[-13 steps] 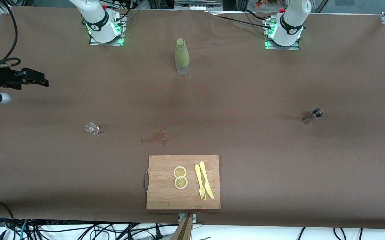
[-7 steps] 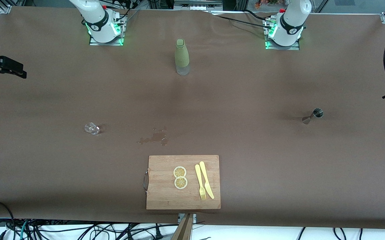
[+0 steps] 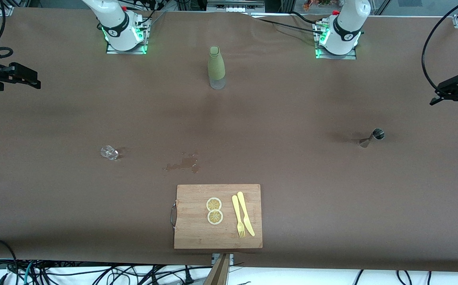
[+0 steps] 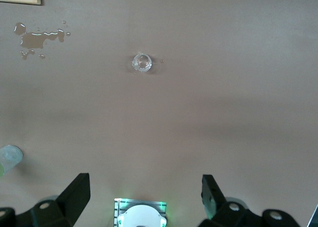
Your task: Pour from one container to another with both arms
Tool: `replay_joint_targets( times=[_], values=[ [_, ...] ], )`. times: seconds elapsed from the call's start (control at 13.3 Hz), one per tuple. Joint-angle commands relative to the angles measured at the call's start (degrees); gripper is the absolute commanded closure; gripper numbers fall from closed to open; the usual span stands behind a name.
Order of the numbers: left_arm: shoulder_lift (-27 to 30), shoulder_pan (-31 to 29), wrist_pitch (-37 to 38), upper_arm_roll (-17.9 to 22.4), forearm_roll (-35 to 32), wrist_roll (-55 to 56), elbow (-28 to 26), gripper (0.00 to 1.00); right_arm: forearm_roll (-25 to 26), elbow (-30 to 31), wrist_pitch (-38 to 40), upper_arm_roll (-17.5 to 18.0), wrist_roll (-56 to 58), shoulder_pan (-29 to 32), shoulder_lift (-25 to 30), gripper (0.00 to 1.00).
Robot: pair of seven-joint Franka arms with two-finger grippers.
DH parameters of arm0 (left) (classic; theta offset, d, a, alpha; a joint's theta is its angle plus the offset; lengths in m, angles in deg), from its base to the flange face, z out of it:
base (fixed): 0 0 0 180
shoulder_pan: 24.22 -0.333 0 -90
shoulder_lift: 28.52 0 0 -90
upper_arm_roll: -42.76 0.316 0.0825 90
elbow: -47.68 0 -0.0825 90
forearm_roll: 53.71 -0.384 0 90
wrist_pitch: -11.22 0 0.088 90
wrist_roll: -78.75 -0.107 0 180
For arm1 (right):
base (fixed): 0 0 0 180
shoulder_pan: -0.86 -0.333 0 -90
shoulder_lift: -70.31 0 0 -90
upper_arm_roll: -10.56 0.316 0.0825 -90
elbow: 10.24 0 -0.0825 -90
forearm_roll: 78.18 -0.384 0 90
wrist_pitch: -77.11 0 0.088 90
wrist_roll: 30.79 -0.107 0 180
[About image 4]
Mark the green sleeved glass bottle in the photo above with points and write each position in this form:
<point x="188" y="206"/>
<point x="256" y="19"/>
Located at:
<point x="10" y="157"/>

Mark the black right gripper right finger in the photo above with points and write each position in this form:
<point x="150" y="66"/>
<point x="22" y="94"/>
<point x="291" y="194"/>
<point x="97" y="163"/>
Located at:
<point x="228" y="217"/>

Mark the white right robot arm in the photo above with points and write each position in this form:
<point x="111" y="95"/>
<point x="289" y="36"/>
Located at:
<point x="141" y="215"/>

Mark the spilled liquid puddle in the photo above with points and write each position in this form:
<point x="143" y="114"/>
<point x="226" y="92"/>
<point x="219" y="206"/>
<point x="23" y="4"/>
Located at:
<point x="34" y="39"/>

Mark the small clear glass shaker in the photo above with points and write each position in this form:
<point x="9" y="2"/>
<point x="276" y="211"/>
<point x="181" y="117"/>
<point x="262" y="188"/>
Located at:
<point x="141" y="63"/>

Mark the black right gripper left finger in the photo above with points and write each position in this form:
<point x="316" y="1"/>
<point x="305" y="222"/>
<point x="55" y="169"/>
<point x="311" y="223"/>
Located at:
<point x="62" y="212"/>

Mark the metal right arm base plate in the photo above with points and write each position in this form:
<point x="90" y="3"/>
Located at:
<point x="119" y="202"/>

